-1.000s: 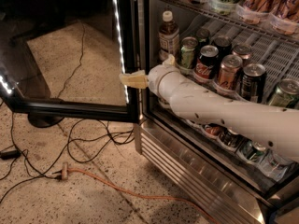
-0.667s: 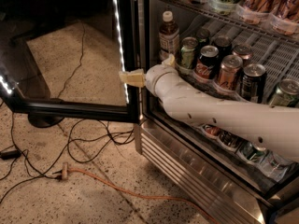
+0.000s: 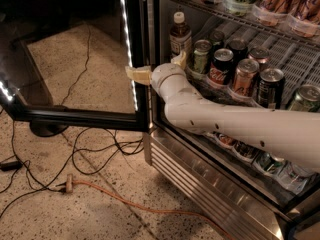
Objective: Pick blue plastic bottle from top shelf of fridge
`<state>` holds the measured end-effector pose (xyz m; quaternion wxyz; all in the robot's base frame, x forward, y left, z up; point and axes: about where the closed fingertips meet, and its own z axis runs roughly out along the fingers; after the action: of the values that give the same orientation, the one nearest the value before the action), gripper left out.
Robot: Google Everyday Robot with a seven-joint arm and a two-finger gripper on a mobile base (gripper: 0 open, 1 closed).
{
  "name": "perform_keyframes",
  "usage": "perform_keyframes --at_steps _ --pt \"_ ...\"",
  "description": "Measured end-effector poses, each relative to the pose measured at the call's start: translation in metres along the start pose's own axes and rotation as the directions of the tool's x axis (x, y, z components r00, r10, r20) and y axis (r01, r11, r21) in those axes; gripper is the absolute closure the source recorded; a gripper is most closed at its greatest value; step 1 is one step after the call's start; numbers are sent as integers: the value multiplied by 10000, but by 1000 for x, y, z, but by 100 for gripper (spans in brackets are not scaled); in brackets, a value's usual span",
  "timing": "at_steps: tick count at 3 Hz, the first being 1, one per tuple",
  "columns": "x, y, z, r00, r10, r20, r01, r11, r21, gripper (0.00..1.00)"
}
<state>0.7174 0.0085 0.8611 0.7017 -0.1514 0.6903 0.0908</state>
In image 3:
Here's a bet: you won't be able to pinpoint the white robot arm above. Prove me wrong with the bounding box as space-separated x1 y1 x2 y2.
125 54 320 173

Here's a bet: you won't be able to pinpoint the black soda can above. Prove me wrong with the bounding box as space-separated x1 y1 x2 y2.
256 68 285 109

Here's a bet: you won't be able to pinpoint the brown tea bottle white cap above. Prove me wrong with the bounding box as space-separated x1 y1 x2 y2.
169 11 192 57

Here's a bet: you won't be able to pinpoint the dark can second row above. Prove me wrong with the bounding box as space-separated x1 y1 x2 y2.
227 38 248 65

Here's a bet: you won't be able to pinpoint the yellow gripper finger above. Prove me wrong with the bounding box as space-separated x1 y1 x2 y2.
125 66 152 86
171 51 187 68

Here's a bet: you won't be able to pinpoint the black power adapter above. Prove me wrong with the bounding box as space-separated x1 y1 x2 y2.
0 161 22 171

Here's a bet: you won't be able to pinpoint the orange extension cord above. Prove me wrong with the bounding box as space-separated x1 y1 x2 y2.
55 173 236 240

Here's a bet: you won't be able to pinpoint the black floor cables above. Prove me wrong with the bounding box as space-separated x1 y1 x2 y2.
0 23 145 218

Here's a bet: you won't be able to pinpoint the glass fridge door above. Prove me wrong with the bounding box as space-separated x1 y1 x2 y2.
0 0 148 131

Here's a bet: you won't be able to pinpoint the stainless steel fridge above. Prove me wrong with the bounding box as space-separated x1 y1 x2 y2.
146 0 320 240

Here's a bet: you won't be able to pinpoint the green soda can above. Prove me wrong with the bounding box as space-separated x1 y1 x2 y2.
193 39 212 74

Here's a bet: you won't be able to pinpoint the clear water bottle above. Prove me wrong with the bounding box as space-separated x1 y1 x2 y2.
277 162 315 195

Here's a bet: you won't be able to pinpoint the red cola can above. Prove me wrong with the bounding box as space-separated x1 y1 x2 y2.
209 48 234 85

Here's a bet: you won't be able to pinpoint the copper can second row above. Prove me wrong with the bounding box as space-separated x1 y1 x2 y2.
248 46 270 71

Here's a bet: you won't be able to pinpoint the black round stand base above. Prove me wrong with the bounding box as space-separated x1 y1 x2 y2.
29 121 68 137

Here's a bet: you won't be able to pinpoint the green can bottom shelf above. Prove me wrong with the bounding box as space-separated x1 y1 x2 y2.
256 153 285 175

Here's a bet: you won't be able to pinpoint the orange soda can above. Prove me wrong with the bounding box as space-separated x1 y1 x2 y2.
232 59 259 97

